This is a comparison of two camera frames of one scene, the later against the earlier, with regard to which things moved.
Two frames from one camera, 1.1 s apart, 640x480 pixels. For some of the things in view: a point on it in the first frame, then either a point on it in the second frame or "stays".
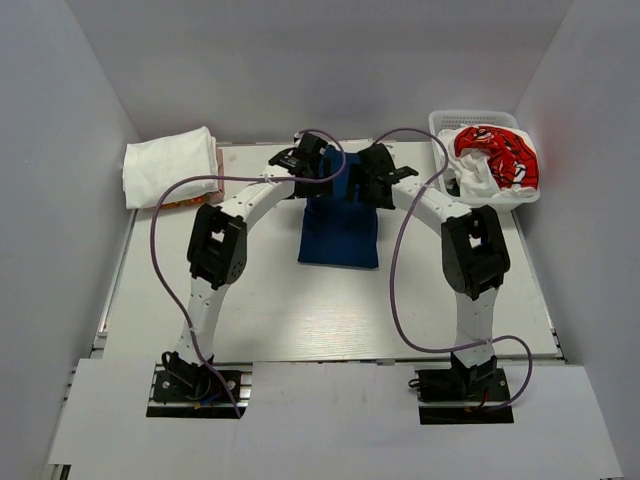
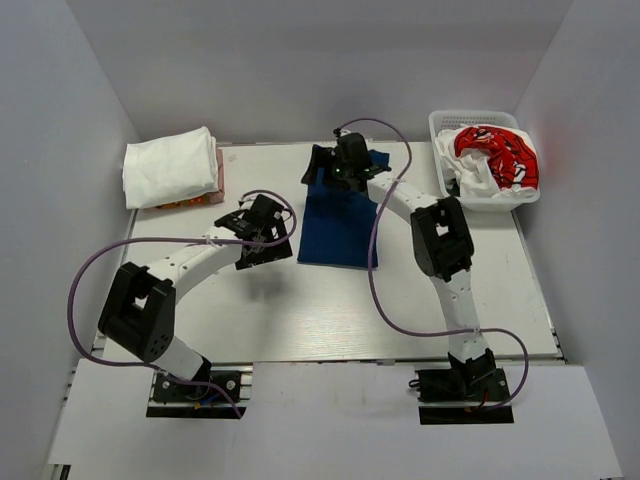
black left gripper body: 316,190 -> 269,253
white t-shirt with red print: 486,161 stays
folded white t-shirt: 150,165 stays
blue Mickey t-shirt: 336,230 stays
